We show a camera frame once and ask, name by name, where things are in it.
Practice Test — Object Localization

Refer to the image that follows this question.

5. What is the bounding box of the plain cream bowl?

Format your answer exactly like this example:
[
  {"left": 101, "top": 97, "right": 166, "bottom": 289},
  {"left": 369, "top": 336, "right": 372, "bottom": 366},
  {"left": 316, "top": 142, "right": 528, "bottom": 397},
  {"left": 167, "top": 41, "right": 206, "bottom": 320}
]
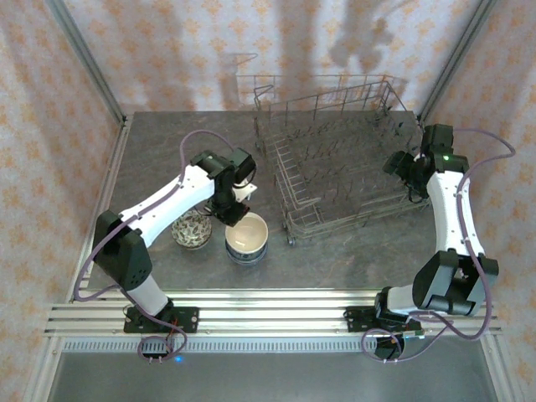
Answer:
[{"left": 224, "top": 211, "right": 270, "bottom": 255}]

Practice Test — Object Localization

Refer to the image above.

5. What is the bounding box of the leaf patterned bowl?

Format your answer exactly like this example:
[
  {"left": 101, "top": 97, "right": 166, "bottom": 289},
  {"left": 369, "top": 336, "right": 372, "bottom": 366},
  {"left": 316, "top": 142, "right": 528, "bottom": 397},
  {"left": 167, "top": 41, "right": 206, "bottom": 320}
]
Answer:
[{"left": 170, "top": 209, "right": 214, "bottom": 251}]

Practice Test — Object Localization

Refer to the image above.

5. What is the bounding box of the blue floral white bowl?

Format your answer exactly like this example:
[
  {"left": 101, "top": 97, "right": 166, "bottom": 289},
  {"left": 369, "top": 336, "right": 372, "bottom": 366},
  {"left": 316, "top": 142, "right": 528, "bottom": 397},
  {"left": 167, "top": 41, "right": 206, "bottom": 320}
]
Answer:
[{"left": 225, "top": 245, "right": 268, "bottom": 265}]

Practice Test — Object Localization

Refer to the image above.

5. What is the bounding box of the black controller with blue light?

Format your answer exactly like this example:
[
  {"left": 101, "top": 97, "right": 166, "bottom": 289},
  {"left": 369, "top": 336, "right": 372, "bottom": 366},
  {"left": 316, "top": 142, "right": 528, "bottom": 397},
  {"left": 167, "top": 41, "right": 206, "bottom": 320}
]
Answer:
[{"left": 137, "top": 337, "right": 188, "bottom": 365}]

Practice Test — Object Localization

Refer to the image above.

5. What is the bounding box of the controller with green circuit board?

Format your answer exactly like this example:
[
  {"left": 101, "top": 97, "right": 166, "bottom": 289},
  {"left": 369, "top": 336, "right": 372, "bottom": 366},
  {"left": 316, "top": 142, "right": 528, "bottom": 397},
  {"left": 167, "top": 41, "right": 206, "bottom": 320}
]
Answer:
[{"left": 374, "top": 330, "right": 426, "bottom": 363}]

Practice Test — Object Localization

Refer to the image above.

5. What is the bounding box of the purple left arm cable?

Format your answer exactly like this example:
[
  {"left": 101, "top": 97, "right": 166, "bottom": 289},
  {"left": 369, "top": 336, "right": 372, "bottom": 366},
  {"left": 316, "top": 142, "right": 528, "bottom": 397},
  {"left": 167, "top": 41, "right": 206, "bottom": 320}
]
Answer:
[{"left": 74, "top": 130, "right": 240, "bottom": 365}]

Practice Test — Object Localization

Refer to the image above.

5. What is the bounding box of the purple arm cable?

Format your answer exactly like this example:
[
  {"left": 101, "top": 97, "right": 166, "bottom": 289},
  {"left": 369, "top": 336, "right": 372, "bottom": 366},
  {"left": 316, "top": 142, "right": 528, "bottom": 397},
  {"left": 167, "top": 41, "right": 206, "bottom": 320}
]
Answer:
[
  {"left": 74, "top": 130, "right": 240, "bottom": 365},
  {"left": 361, "top": 127, "right": 516, "bottom": 364}
]

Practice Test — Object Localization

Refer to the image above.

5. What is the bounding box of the grey wire dish rack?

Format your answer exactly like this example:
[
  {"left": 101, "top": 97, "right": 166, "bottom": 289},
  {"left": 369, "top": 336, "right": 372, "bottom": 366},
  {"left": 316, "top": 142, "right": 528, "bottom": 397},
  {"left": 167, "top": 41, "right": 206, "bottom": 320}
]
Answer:
[{"left": 253, "top": 79, "right": 432, "bottom": 247}]

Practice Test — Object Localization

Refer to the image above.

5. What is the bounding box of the narrow aluminium table edge rail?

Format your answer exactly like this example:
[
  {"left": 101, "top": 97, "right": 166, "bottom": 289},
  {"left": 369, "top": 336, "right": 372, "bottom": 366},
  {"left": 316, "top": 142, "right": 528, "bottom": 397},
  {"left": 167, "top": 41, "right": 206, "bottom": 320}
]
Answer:
[{"left": 70, "top": 287, "right": 478, "bottom": 303}]

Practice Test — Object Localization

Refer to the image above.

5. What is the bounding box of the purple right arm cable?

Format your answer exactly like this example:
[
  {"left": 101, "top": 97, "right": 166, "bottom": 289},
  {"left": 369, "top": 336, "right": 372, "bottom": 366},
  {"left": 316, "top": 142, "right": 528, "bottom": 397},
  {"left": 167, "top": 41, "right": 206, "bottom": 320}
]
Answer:
[{"left": 361, "top": 127, "right": 516, "bottom": 364}]

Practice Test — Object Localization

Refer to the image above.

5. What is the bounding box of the wide aluminium base rail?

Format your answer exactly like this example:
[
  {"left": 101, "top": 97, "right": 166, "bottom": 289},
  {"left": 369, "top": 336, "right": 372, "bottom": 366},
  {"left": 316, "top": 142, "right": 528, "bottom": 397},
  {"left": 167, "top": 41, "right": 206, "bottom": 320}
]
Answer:
[{"left": 44, "top": 301, "right": 503, "bottom": 337}]

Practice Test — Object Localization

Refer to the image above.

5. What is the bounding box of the aluminium table side rail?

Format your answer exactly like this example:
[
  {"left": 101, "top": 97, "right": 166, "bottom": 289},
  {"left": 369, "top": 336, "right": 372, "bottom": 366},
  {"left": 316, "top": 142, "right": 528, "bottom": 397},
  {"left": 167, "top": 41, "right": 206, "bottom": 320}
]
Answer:
[{"left": 66, "top": 115, "right": 134, "bottom": 302}]

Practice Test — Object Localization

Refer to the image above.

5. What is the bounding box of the aluminium frame post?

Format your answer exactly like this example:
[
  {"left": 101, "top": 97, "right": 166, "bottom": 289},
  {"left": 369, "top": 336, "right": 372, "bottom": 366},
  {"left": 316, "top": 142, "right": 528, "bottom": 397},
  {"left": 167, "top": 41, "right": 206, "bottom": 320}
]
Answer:
[
  {"left": 44, "top": 0, "right": 129, "bottom": 125},
  {"left": 417, "top": 0, "right": 498, "bottom": 125}
]

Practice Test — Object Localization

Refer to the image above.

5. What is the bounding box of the grey slotted cable duct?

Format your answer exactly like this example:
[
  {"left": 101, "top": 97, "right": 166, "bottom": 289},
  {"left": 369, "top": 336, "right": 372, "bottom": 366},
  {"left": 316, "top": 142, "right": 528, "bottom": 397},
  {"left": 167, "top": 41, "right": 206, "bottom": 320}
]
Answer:
[{"left": 62, "top": 338, "right": 482, "bottom": 353}]

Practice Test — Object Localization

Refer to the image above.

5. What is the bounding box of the aluminium frame leg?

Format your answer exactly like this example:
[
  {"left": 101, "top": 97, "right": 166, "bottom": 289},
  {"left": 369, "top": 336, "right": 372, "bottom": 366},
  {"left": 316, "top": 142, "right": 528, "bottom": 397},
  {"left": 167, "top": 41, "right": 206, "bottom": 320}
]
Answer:
[
  {"left": 23, "top": 337, "right": 64, "bottom": 402},
  {"left": 481, "top": 337, "right": 523, "bottom": 402}
]

